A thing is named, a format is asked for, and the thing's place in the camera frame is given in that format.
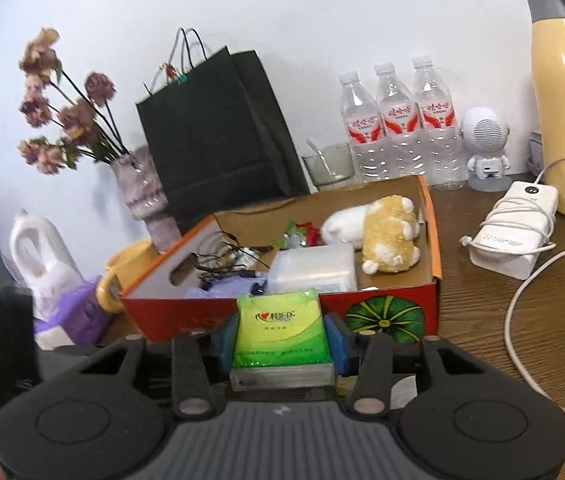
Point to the glass cup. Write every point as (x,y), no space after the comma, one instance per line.
(330,167)

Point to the small yellow box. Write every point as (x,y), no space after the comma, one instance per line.
(346,386)

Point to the black earphones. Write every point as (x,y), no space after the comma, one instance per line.
(222,260)

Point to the purple tissue pack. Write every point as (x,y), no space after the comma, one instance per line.
(72,315)

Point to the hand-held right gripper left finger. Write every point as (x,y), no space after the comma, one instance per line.
(225,347)

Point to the white and yellow plush hamster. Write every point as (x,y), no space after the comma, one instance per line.
(387,235)

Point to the mottled purple vase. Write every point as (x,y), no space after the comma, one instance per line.
(145,195)

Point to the red and green artificial flower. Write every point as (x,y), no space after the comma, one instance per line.
(297,234)

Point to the white power bank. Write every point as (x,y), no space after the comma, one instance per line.
(510,240)

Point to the yellow mug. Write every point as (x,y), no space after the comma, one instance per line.
(127,270)

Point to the red cardboard box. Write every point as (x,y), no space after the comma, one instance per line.
(412,310)

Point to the black paper bag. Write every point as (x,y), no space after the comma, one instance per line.
(212,135)

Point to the translucent plastic container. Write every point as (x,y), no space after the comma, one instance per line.
(312,267)

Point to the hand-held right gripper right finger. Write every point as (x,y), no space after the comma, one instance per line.
(338,345)

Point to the green tissue packet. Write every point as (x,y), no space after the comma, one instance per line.
(280,330)

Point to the dried pink flowers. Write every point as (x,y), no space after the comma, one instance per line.
(62,125)

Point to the white detergent jug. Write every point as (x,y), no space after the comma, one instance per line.
(37,255)

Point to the white robot speaker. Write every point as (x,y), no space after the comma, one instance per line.
(485,145)

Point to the clear water bottle red label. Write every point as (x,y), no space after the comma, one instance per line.
(395,120)
(435,120)
(360,130)

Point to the small grey box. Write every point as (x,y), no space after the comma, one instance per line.
(536,152)

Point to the metal spoon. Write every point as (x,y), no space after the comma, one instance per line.
(318,155)

